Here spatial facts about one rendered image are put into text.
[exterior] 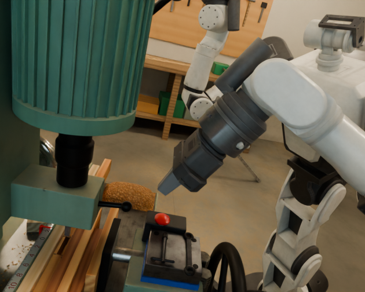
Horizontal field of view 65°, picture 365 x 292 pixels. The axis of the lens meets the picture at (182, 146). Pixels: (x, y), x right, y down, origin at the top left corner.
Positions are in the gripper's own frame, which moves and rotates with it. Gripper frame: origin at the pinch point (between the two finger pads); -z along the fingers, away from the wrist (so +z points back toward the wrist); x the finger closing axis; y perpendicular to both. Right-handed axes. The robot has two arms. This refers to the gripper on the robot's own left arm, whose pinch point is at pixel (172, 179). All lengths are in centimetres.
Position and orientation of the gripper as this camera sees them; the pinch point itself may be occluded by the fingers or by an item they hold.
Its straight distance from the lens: 51.2
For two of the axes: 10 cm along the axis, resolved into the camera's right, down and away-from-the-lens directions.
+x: 0.0, -4.1, 9.1
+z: 6.8, -6.7, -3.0
